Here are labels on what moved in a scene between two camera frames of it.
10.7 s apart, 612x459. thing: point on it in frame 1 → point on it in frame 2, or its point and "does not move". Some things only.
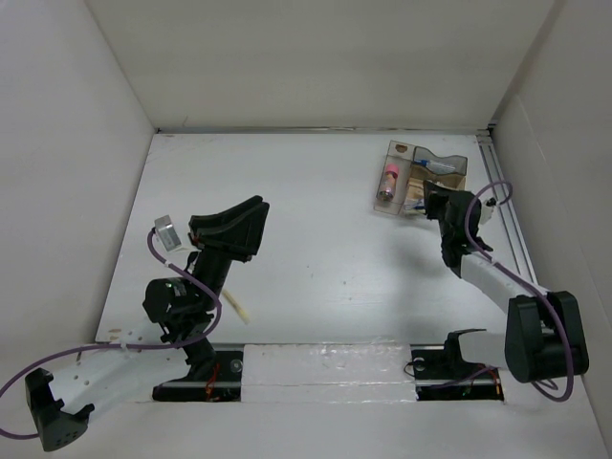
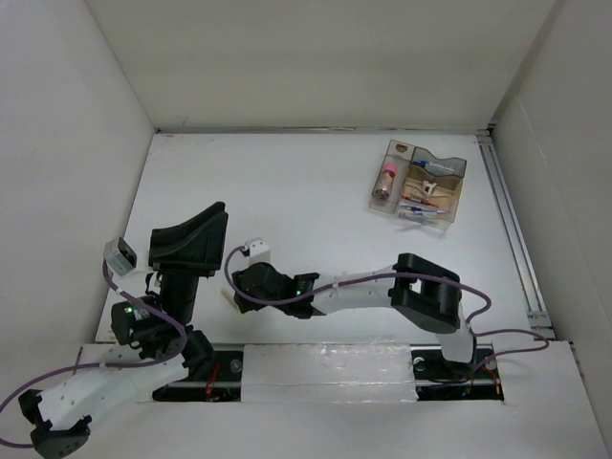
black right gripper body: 437,202 → 244,291
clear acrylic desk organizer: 404,170 does not move
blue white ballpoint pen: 409,207 does not move
